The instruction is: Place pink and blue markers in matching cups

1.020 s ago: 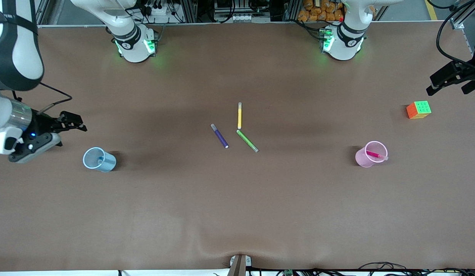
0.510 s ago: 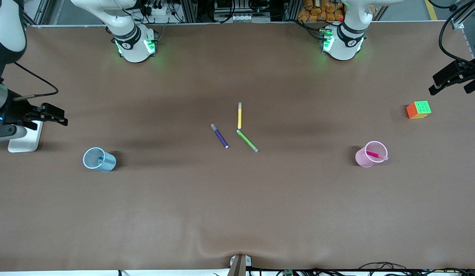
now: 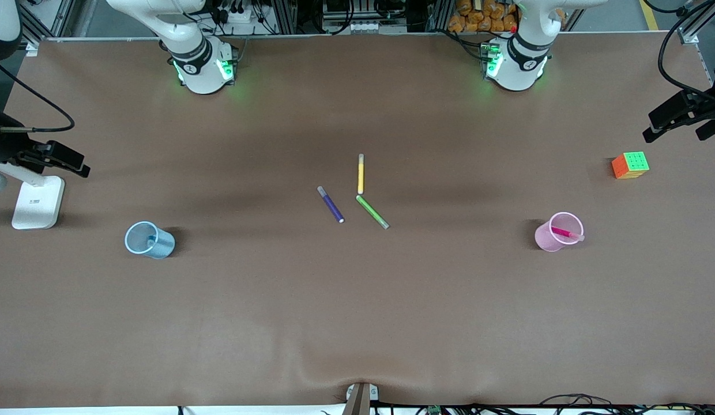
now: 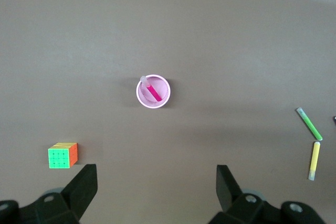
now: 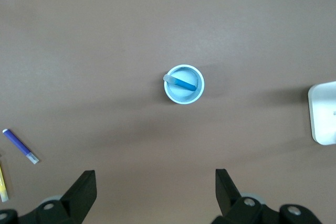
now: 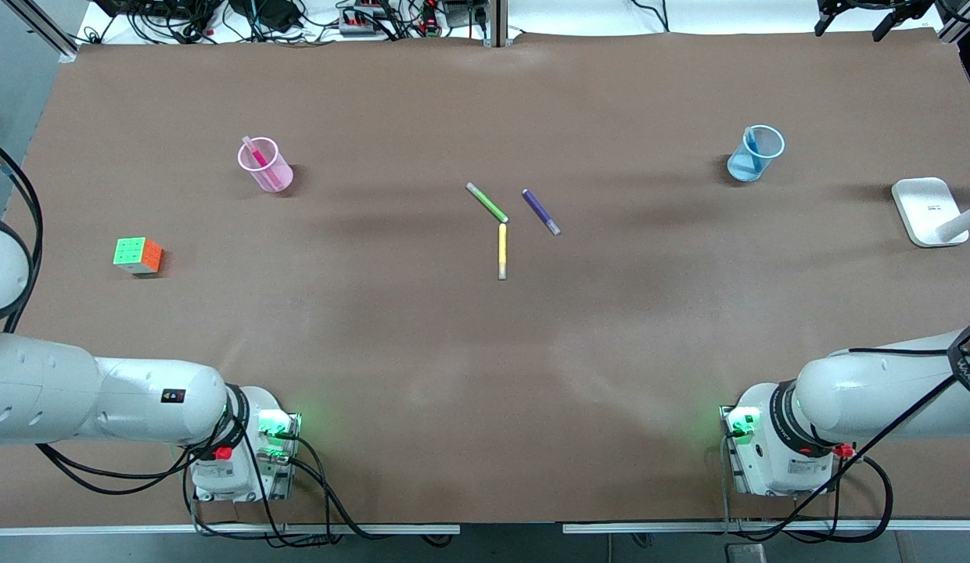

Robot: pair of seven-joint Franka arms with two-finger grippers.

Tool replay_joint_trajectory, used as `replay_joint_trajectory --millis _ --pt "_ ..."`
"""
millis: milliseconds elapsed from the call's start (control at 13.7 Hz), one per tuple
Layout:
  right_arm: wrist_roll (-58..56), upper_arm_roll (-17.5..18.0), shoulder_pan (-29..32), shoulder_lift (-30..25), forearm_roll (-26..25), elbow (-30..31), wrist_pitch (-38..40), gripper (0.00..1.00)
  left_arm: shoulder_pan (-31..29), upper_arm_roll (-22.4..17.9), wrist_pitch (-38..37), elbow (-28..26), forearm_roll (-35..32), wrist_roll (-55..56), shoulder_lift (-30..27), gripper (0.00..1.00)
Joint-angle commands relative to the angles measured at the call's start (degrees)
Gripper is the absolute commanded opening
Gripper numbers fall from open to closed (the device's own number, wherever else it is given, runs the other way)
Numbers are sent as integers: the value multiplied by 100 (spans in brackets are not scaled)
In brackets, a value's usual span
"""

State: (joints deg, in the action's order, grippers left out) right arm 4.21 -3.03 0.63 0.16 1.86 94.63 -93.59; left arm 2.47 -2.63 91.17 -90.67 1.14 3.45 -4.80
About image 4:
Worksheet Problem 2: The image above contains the pink marker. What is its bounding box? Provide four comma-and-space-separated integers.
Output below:
140, 75, 163, 102

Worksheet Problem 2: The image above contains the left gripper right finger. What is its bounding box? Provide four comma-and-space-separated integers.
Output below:
208, 165, 326, 224

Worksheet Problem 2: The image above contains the green marker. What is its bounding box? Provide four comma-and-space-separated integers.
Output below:
296, 107, 323, 141

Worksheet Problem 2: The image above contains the yellow marker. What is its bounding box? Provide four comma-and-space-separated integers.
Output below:
308, 141, 321, 181

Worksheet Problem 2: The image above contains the pink mesh cup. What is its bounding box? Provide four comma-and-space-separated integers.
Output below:
136, 74, 171, 109

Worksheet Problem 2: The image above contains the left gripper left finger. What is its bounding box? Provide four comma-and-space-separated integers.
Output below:
0, 164, 98, 224

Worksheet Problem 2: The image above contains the colourful puzzle cube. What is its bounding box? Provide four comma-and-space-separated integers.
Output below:
48, 142, 79, 169

